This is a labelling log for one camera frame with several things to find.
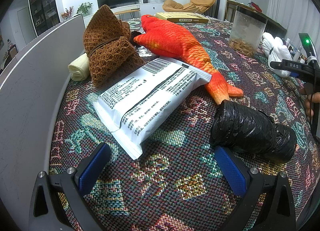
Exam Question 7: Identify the white plastic bag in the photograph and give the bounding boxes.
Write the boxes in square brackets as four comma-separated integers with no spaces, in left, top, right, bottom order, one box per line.
[262,32,292,78]

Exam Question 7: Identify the black plastic bag roll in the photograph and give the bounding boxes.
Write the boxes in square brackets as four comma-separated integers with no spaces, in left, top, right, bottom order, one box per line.
[210,100,297,164]

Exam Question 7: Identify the white printed package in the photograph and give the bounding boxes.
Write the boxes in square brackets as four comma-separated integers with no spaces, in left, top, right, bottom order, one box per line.
[93,57,212,160]

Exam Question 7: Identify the orange plush fish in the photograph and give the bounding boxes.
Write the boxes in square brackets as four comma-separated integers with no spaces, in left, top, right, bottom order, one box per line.
[133,15,244,104]

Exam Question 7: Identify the cream cloth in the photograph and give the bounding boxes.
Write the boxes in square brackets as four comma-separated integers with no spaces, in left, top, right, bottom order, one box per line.
[68,53,90,82]

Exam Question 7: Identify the person right hand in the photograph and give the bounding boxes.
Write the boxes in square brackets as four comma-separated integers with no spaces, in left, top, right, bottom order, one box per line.
[299,88,320,122]

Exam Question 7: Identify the dark wooden sideboard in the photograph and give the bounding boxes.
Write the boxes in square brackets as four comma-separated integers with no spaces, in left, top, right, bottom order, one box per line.
[224,0,287,38]

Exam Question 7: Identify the white sheer curtain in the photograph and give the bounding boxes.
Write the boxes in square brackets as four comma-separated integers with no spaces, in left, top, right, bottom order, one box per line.
[267,0,319,51]

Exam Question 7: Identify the clear jar black lid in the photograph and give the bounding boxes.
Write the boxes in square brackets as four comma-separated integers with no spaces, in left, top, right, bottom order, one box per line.
[228,9,266,57]

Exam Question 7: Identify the colourful woven tablecloth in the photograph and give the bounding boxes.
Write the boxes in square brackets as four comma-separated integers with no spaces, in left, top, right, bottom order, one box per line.
[49,18,319,230]

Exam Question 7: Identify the orange lounge chair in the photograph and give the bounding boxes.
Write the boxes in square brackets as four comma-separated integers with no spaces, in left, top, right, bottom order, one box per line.
[162,0,216,14]

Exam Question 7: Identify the white storage box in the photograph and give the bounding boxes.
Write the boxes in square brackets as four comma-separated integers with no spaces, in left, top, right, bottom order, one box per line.
[1,15,85,230]

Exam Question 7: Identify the yellow flat box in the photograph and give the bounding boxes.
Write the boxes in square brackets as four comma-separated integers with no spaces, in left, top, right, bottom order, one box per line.
[156,12,209,23]

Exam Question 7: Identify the white tv cabinet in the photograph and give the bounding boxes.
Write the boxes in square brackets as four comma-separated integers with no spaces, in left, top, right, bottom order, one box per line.
[82,2,166,25]

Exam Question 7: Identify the small wooden bench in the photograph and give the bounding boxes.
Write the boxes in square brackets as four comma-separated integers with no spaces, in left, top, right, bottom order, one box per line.
[114,8,140,20]

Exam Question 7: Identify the red flower vase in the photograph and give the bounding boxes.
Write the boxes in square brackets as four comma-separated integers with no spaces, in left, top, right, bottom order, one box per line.
[61,6,74,20]

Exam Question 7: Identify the green potted plant left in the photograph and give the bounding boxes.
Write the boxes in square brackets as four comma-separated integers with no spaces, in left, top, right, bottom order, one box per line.
[76,2,93,16]

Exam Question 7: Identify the dark glass bookcase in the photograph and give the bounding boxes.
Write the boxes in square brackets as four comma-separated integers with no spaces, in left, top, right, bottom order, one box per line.
[29,0,60,36]

